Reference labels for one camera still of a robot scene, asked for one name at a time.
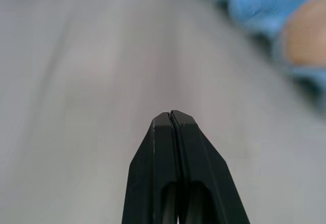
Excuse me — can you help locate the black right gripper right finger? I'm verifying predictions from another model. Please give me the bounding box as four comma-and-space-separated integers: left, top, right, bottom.
171, 110, 251, 224

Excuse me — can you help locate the blue egg carton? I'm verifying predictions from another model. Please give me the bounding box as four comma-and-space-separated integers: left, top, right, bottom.
188, 0, 326, 113

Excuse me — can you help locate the brown egg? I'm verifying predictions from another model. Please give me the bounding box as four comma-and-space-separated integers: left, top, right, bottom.
282, 0, 326, 66

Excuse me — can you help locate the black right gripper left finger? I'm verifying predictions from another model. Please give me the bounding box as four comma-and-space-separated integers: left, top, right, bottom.
121, 111, 182, 224

